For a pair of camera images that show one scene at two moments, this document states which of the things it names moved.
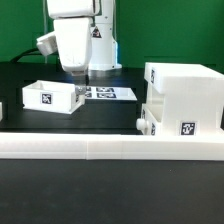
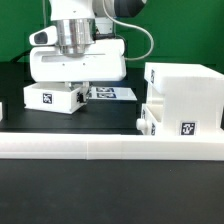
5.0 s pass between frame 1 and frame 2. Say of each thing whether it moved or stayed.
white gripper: moved
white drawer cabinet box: stayed
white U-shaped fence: stayed
